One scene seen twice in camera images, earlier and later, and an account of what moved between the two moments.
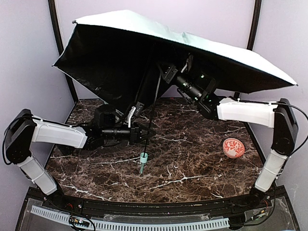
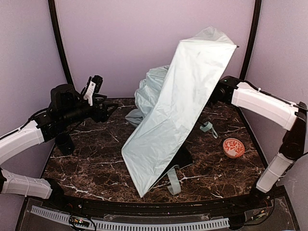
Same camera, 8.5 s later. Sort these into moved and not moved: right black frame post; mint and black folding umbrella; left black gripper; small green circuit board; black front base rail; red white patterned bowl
Moved: left black gripper; mint and black folding umbrella
Not moved: right black frame post; black front base rail; small green circuit board; red white patterned bowl
